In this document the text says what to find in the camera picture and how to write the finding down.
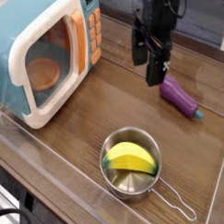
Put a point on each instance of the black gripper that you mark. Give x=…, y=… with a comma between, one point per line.
x=151, y=33

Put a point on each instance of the purple toy eggplant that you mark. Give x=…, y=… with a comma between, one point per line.
x=174, y=93

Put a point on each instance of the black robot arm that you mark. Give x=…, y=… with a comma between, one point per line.
x=178, y=8

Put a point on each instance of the yellow green toy banana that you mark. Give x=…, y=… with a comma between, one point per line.
x=131, y=157

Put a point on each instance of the blue toy microwave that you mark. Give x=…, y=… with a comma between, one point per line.
x=67, y=31

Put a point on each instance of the orange microwave turntable plate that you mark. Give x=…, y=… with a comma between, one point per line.
x=43, y=73

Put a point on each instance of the clear acrylic barrier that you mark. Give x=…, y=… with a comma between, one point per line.
x=69, y=193

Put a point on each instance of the silver pot with wire handle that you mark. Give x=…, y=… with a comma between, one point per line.
x=135, y=186

